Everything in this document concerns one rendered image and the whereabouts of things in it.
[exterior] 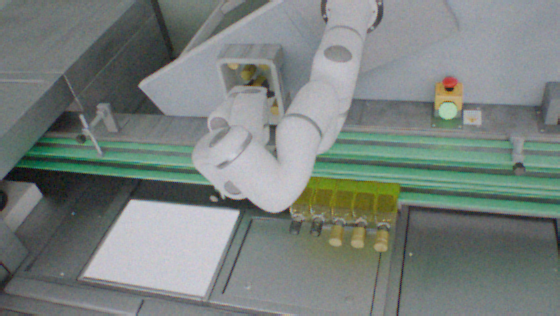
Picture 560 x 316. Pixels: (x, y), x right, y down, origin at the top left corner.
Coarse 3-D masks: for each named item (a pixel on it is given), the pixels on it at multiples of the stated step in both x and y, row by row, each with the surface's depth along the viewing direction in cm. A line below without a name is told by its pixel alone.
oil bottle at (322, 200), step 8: (320, 184) 139; (328, 184) 139; (336, 184) 140; (320, 192) 137; (328, 192) 137; (312, 200) 136; (320, 200) 135; (328, 200) 135; (312, 208) 134; (320, 208) 133; (328, 208) 133; (312, 216) 134; (320, 216) 133; (328, 216) 134
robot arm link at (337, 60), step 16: (336, 32) 107; (352, 32) 107; (320, 48) 103; (336, 48) 101; (352, 48) 103; (320, 64) 100; (336, 64) 98; (352, 64) 100; (336, 80) 100; (352, 80) 101; (352, 96) 107
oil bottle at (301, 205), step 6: (312, 180) 142; (306, 186) 140; (312, 186) 140; (306, 192) 139; (312, 192) 139; (300, 198) 137; (306, 198) 137; (294, 204) 136; (300, 204) 136; (306, 204) 135; (294, 210) 135; (300, 210) 135; (306, 210) 135; (306, 216) 135
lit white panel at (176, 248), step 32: (128, 224) 160; (160, 224) 158; (192, 224) 156; (224, 224) 154; (96, 256) 152; (128, 256) 150; (160, 256) 148; (192, 256) 147; (160, 288) 140; (192, 288) 138
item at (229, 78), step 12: (228, 60) 137; (240, 60) 136; (252, 60) 135; (264, 60) 134; (228, 72) 145; (240, 72) 148; (264, 72) 145; (276, 72) 136; (228, 84) 145; (240, 84) 151; (276, 84) 138; (276, 96) 150; (276, 120) 148
